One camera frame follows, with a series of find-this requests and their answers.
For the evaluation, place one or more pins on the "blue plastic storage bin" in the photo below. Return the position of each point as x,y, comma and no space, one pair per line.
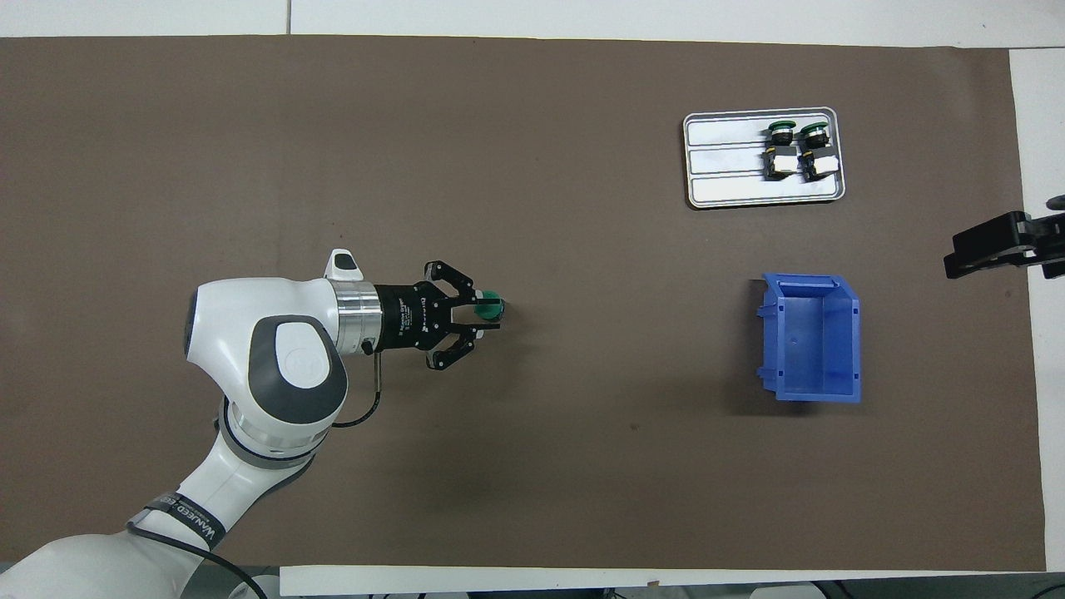
803,341

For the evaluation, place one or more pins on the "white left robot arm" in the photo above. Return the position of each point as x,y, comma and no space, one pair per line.
250,333

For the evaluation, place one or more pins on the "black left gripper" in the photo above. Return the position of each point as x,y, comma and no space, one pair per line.
403,316

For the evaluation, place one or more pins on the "green push button white label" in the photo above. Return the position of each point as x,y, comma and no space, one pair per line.
819,165
780,162

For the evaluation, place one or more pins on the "large brown table mat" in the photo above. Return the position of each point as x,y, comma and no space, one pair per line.
582,457

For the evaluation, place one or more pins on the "green push button grey block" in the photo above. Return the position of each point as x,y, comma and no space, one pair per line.
492,309

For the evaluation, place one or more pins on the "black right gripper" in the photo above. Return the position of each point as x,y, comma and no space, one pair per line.
1050,245

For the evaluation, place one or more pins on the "silver metal tray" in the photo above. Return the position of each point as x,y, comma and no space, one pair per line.
724,179

